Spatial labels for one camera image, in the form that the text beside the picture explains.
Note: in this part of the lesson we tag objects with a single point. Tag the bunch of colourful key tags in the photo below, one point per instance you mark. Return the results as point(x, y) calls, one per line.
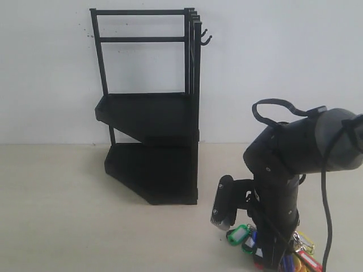
point(301, 258)

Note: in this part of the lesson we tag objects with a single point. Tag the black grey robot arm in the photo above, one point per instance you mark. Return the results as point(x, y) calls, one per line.
point(321, 140)

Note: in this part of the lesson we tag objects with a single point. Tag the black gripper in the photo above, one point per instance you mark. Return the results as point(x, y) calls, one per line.
point(273, 240)

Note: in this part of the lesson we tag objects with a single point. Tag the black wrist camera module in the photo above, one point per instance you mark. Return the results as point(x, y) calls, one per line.
point(231, 195)

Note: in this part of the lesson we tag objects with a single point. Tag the black two-tier metal shelf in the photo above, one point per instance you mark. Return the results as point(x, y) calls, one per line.
point(154, 136)

